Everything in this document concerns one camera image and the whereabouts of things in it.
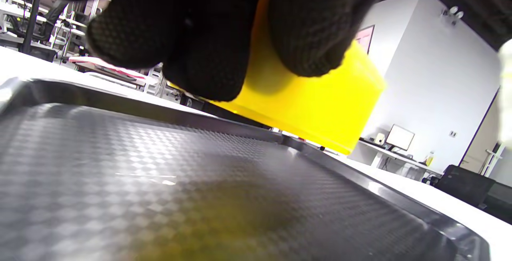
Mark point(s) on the person's left hand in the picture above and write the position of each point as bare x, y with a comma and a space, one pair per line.
200, 33

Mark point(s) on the yellow plastic food container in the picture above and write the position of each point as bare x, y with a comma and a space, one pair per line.
312, 105

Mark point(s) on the stack of pink sheets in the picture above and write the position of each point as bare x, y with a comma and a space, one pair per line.
108, 67

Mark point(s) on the black plastic tray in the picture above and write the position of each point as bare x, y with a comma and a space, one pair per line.
160, 181

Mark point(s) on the small white-screen monitor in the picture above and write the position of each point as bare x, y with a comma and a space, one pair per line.
400, 137

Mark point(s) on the black mesh equipment cabinet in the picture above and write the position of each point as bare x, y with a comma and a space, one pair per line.
464, 183

